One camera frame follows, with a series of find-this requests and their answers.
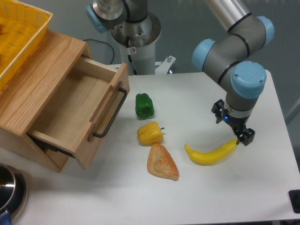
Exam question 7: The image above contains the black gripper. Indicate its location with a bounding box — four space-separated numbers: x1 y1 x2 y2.
211 99 255 146

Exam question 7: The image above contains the yellow banana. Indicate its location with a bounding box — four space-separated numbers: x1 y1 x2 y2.
184 139 238 165

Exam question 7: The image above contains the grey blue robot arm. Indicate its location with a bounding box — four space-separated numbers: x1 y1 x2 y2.
86 0 274 145

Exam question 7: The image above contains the golden pastry turnover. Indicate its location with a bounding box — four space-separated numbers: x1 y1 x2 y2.
147 143 180 181

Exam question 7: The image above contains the yellow bell pepper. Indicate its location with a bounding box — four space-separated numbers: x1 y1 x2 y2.
137 121 164 145

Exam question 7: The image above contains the green bell pepper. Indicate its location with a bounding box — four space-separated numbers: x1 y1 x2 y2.
135 93 155 118

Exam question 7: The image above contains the black table corner fixture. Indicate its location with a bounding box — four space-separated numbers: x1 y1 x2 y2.
288 189 300 214

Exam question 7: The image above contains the open wooden drawer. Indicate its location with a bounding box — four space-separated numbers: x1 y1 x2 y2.
28 57 129 169

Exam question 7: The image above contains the wooden drawer cabinet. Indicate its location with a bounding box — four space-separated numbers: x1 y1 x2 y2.
0 30 92 172

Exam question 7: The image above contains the steel pot with lid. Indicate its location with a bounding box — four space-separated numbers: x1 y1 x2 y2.
0 163 28 221

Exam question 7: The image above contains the yellow plastic basket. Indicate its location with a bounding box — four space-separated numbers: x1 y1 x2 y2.
0 0 53 90

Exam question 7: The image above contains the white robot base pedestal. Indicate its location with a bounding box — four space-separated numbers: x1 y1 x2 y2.
111 12 176 75

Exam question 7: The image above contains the black metal drawer handle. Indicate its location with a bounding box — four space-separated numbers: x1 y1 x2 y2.
92 87 128 138

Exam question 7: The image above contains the black cable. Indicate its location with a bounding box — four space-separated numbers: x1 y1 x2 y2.
83 38 115 65

